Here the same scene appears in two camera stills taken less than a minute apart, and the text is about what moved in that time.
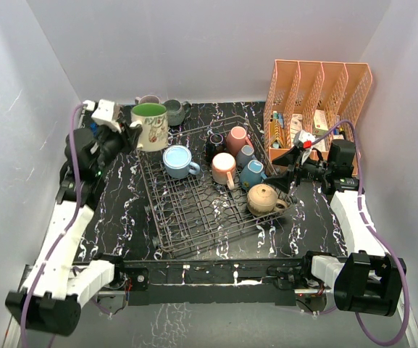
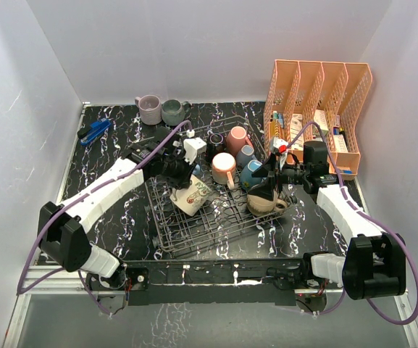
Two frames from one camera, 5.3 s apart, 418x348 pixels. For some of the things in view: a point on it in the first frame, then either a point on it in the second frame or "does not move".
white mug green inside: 153,119 → 190,199
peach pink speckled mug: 224,169 does not move
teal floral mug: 251,173 does not move
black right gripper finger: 282,183 → 264,190
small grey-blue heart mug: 243,156 does not move
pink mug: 236,139 does not move
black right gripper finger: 287,158 → 269,165
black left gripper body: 109,144 → 176,169
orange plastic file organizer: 322,98 does not move
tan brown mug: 261,200 does not move
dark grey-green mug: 177,111 does not move
